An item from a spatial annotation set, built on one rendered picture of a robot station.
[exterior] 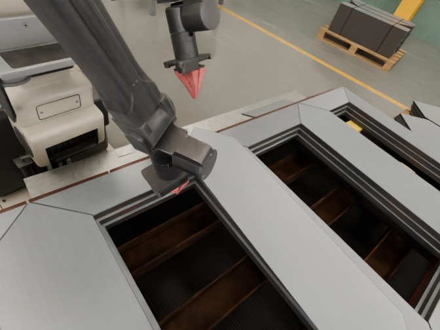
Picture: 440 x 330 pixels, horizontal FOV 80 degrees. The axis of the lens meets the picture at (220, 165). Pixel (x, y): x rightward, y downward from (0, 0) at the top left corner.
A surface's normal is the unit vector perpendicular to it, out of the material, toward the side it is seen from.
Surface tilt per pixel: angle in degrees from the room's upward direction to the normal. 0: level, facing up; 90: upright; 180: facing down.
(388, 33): 90
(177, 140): 24
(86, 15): 77
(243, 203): 0
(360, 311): 0
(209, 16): 63
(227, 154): 0
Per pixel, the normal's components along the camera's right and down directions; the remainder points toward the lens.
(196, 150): -0.01, -0.39
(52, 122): 0.30, -0.57
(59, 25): -0.40, 0.84
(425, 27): -0.66, 0.45
